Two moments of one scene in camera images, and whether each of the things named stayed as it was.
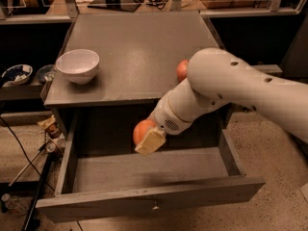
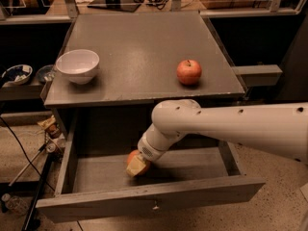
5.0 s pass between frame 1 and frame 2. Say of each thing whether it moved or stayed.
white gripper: moved
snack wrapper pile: stayed
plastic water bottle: stayed
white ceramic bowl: stayed
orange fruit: moved
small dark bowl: stayed
